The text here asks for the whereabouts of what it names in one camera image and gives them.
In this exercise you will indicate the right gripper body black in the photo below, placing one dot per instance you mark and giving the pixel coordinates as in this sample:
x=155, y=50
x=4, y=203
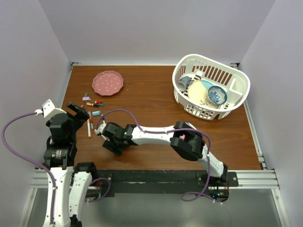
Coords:
x=117, y=141

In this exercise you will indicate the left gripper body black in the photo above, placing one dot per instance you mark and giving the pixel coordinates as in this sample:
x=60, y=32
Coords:
x=74, y=130

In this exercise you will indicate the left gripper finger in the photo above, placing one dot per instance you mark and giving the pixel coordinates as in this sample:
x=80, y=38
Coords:
x=82, y=116
x=75, y=108

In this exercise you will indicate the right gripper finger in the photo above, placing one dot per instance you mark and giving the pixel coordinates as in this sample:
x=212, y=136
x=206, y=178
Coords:
x=118, y=150
x=108, y=145

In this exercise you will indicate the purple highlighter cap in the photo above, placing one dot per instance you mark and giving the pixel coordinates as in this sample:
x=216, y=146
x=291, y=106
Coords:
x=86, y=98

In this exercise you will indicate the light blue highlighter cap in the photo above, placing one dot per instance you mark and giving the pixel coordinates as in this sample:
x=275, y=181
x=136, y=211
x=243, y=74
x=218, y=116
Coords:
x=96, y=113

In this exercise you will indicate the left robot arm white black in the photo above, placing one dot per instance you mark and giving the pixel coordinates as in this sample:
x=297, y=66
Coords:
x=67, y=182

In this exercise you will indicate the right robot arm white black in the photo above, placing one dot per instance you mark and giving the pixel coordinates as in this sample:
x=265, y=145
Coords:
x=192, y=148

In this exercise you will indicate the red clear pen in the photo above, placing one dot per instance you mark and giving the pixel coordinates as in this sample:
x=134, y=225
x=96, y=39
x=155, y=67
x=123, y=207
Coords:
x=90, y=119

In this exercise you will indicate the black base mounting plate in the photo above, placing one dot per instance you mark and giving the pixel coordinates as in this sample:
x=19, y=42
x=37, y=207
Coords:
x=152, y=181

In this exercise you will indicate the pink polka dot plate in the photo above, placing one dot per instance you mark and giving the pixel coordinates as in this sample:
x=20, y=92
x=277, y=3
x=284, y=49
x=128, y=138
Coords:
x=107, y=83

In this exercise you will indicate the grey blue mug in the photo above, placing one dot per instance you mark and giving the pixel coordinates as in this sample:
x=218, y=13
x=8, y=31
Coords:
x=183, y=83

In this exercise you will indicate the pale yellow blue plate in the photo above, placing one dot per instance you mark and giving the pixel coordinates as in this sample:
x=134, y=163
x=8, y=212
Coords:
x=198, y=92

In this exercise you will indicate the white plastic basket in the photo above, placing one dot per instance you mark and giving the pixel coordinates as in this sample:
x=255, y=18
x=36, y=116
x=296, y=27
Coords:
x=234, y=82

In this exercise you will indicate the blue patterned bowl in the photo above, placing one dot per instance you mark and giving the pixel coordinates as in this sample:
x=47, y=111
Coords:
x=217, y=95

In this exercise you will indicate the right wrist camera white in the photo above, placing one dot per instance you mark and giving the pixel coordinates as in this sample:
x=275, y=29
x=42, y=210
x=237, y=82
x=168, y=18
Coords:
x=99, y=130

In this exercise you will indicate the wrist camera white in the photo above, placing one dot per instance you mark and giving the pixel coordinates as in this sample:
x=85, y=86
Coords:
x=49, y=110
x=99, y=130

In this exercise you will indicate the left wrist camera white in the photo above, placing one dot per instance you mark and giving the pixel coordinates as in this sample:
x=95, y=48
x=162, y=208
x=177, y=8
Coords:
x=49, y=110

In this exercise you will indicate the aluminium frame rail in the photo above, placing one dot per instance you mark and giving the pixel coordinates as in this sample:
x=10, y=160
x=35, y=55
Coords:
x=247, y=179

